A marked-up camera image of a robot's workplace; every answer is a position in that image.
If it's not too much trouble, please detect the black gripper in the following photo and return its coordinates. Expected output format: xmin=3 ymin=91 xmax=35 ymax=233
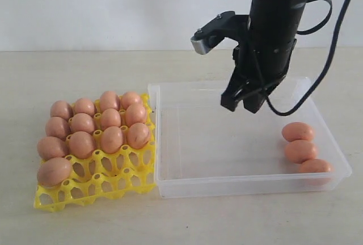
xmin=221 ymin=39 xmax=296 ymax=113

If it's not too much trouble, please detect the yellow plastic egg tray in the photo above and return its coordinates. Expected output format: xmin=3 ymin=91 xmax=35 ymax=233
xmin=34 ymin=94 xmax=155 ymax=212

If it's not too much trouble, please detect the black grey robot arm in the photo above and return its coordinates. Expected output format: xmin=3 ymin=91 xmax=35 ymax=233
xmin=221 ymin=0 xmax=351 ymax=116

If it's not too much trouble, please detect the brown egg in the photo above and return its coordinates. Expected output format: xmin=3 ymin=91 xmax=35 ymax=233
xmin=70 ymin=113 xmax=96 ymax=134
xmin=125 ymin=103 xmax=147 ymax=126
xmin=284 ymin=140 xmax=318 ymax=164
xmin=99 ymin=91 xmax=120 ymax=112
xmin=100 ymin=126 xmax=123 ymax=154
xmin=50 ymin=100 xmax=74 ymax=121
xmin=73 ymin=98 xmax=97 ymax=117
xmin=37 ymin=136 xmax=69 ymax=160
xmin=298 ymin=159 xmax=334 ymax=185
xmin=69 ymin=131 xmax=97 ymax=159
xmin=120 ymin=91 xmax=143 ymax=109
xmin=100 ymin=108 xmax=122 ymax=130
xmin=281 ymin=122 xmax=315 ymax=142
xmin=127 ymin=122 xmax=151 ymax=149
xmin=45 ymin=117 xmax=71 ymax=140
xmin=37 ymin=157 xmax=73 ymax=187

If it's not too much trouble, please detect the clear plastic box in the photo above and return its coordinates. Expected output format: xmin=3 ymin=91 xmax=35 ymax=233
xmin=148 ymin=81 xmax=352 ymax=198

